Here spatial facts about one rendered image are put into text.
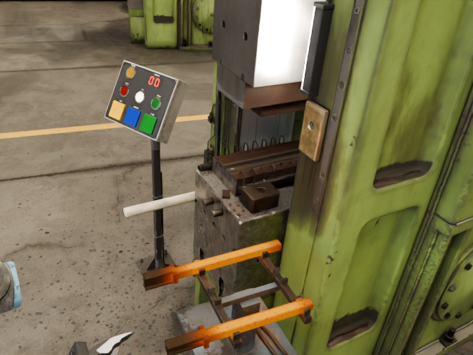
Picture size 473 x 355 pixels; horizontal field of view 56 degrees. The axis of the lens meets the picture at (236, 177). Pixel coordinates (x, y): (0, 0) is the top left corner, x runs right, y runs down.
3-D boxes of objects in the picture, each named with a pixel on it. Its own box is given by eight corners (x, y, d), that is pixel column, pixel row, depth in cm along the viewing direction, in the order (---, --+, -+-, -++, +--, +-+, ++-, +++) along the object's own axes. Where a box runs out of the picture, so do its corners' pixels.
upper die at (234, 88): (243, 109, 148) (245, 82, 143) (216, 88, 163) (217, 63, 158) (340, 94, 167) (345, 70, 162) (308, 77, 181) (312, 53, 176)
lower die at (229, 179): (235, 196, 167) (236, 177, 163) (212, 170, 182) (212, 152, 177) (323, 174, 186) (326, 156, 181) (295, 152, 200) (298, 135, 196)
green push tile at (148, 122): (150, 134, 191) (156, 118, 190) (138, 129, 194) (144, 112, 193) (153, 135, 192) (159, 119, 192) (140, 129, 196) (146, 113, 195)
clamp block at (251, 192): (251, 214, 159) (253, 199, 155) (239, 201, 165) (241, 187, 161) (279, 206, 164) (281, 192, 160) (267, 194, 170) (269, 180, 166)
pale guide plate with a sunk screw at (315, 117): (314, 161, 139) (324, 112, 130) (298, 148, 146) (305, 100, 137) (319, 160, 140) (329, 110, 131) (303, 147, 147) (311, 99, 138)
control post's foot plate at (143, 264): (146, 286, 248) (146, 274, 243) (134, 260, 263) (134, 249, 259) (182, 274, 257) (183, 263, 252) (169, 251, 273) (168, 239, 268)
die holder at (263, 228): (231, 310, 178) (239, 222, 154) (192, 251, 205) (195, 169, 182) (338, 269, 203) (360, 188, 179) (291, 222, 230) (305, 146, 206)
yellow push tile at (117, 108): (119, 120, 200) (124, 105, 199) (108, 115, 204) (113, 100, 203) (122, 121, 202) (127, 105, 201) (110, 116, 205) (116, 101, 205)
